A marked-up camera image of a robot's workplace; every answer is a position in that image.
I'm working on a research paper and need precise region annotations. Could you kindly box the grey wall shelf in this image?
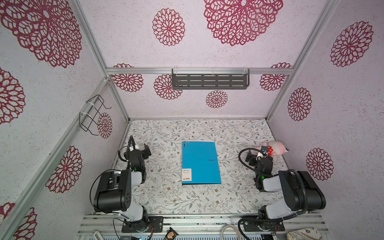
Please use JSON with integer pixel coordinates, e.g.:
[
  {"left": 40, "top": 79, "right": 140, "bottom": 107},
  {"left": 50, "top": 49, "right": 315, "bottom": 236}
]
[{"left": 171, "top": 69, "right": 250, "bottom": 90}]

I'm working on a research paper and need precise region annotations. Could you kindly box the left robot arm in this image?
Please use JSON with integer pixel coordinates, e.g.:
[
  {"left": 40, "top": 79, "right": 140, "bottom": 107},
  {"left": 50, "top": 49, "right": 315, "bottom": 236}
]
[{"left": 91, "top": 144, "right": 152, "bottom": 231}]

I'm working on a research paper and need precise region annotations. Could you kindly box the black wire wall rack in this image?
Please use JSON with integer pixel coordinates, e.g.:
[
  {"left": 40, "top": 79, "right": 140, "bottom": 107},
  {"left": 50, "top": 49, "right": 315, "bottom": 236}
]
[{"left": 78, "top": 95, "right": 113, "bottom": 139}]

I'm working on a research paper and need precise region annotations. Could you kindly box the blue black folder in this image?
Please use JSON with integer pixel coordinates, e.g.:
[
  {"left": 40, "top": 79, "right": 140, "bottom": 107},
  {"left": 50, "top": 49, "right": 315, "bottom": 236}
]
[{"left": 182, "top": 142, "right": 222, "bottom": 185}]

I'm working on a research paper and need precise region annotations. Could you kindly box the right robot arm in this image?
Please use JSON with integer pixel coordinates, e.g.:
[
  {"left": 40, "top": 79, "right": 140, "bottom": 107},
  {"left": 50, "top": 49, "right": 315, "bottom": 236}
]
[{"left": 238, "top": 148, "right": 326, "bottom": 223}]

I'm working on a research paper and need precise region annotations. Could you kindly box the white cable loop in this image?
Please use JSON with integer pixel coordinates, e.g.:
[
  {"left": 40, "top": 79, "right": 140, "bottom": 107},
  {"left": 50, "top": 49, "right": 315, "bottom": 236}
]
[{"left": 220, "top": 224, "right": 242, "bottom": 240}]

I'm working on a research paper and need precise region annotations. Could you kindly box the pink plush toy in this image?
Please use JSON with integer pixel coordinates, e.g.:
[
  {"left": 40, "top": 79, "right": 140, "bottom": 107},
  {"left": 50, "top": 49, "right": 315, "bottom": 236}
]
[{"left": 257, "top": 141, "right": 289, "bottom": 157}]

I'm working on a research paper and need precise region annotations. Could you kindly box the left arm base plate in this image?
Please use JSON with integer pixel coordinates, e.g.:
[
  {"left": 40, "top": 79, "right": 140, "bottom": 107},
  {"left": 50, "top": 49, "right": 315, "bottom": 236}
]
[{"left": 122, "top": 216, "right": 164, "bottom": 234}]

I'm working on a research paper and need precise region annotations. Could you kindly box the patterned cloth bag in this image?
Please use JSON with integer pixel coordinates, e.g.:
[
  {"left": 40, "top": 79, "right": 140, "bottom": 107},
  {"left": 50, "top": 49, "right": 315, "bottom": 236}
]
[{"left": 287, "top": 228, "right": 323, "bottom": 240}]

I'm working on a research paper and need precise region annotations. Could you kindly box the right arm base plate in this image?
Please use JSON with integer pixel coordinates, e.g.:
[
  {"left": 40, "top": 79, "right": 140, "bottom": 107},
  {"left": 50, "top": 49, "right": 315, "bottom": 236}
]
[{"left": 238, "top": 216, "right": 286, "bottom": 232}]

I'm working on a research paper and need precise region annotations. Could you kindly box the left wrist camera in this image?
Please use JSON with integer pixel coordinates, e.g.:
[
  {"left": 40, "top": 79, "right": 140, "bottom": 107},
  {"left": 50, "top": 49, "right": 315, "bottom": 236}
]
[{"left": 126, "top": 145, "right": 140, "bottom": 152}]

